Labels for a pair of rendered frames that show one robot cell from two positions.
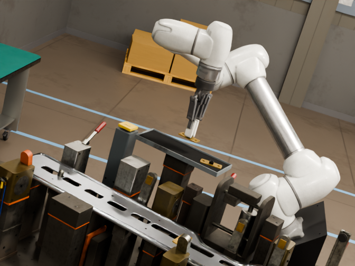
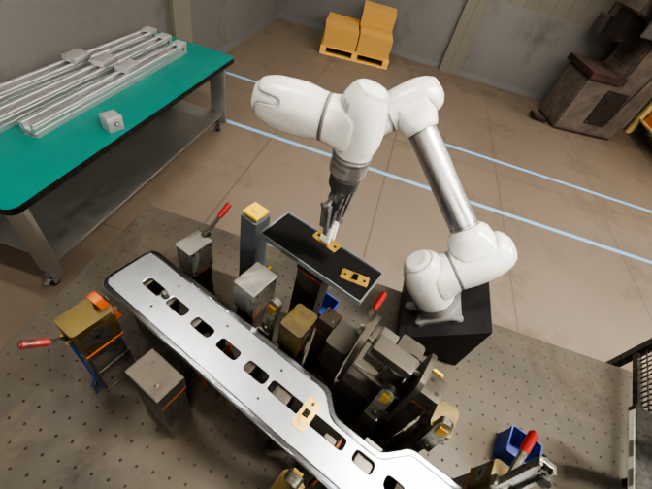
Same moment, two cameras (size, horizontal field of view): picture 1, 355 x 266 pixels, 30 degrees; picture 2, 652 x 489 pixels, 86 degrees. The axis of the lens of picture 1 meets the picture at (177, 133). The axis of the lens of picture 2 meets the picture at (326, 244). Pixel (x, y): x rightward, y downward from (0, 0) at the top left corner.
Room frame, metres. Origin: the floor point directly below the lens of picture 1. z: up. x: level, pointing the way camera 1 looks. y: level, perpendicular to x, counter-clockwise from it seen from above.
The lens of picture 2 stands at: (1.70, -0.04, 1.95)
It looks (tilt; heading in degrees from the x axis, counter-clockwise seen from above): 47 degrees down; 359
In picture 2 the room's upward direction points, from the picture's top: 17 degrees clockwise
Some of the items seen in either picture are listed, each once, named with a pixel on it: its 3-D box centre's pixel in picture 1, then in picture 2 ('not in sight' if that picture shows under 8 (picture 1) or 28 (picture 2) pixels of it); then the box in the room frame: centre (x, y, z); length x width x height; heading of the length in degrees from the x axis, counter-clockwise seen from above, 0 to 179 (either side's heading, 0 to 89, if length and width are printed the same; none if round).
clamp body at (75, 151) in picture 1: (70, 186); (201, 274); (2.40, 0.35, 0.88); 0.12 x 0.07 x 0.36; 157
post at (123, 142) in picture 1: (114, 177); (252, 257); (2.50, 0.20, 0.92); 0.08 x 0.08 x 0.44; 67
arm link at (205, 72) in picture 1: (208, 71); (349, 163); (2.40, -0.05, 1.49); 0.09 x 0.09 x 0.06
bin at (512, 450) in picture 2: not in sight; (516, 450); (2.15, -0.87, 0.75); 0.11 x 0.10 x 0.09; 67
